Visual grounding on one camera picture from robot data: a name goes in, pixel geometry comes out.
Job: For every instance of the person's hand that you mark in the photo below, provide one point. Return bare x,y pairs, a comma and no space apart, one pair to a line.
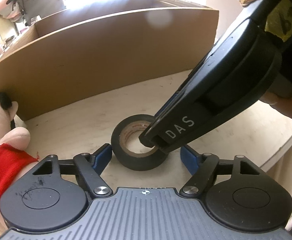
282,105

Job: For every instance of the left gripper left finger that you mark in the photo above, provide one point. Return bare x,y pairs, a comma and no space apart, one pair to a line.
89,167

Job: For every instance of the black electrical tape roll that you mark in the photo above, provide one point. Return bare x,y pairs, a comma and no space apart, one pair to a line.
127,148

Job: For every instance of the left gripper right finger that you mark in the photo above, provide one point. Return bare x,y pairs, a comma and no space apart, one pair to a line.
202,168

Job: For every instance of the brown cardboard box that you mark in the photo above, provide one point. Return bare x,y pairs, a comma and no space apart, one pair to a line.
75,54

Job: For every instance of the plush doll red shirt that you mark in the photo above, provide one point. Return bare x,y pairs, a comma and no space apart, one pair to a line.
14,160

